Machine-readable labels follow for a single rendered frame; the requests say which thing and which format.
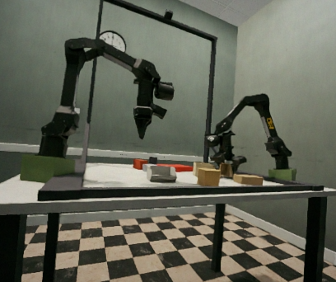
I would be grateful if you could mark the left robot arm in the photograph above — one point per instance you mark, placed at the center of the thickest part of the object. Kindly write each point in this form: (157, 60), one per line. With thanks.
(274, 145)

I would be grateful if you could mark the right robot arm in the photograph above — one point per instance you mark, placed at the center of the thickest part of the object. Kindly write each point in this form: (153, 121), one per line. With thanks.
(63, 122)

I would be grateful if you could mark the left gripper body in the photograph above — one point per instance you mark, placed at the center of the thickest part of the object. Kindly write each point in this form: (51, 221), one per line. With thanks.
(235, 160)

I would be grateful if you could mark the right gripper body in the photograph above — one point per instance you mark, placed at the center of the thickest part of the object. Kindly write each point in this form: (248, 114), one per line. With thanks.
(143, 100)

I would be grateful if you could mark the black metal gantry frame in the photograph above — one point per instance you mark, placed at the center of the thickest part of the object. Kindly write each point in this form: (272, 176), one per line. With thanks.
(131, 7)

